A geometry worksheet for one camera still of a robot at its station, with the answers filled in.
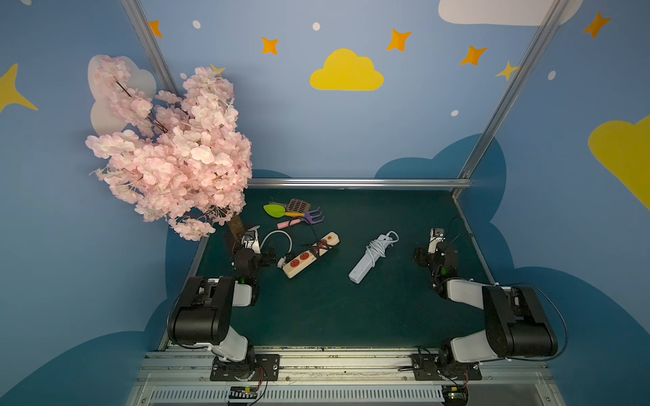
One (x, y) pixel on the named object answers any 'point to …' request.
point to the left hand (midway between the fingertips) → (258, 240)
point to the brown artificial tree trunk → (237, 228)
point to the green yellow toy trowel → (278, 211)
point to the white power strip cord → (282, 260)
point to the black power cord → (322, 246)
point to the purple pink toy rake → (309, 218)
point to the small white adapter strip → (365, 266)
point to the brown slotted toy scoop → (294, 205)
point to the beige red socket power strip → (302, 260)
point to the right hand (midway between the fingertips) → (433, 243)
